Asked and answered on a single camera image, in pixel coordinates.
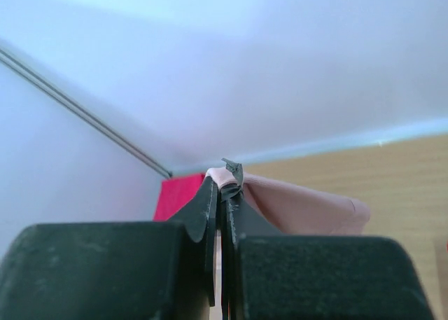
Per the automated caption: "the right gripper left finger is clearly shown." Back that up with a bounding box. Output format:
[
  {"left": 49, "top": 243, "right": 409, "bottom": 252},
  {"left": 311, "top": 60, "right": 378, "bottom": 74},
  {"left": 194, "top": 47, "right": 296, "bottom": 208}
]
[{"left": 1, "top": 178, "right": 218, "bottom": 319}]

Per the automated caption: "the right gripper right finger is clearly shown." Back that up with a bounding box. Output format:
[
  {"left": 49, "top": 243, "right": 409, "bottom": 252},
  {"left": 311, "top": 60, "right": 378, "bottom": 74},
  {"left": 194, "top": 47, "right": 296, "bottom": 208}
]
[{"left": 220, "top": 161, "right": 433, "bottom": 319}]

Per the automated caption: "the dusty pink t shirt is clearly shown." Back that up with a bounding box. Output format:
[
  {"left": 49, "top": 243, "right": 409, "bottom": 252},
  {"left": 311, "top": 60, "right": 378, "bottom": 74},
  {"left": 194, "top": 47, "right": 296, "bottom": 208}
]
[{"left": 204, "top": 167, "right": 372, "bottom": 320}]

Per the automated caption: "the folded magenta t shirt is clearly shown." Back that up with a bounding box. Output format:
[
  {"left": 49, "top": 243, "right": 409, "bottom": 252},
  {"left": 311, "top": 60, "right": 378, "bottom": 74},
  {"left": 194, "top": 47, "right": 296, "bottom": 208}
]
[{"left": 153, "top": 173, "right": 205, "bottom": 221}]

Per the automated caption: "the left aluminium frame post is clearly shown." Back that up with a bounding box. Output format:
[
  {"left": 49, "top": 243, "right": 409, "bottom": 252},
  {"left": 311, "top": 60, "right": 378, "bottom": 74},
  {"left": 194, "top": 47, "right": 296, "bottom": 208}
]
[{"left": 1, "top": 39, "right": 173, "bottom": 179}]

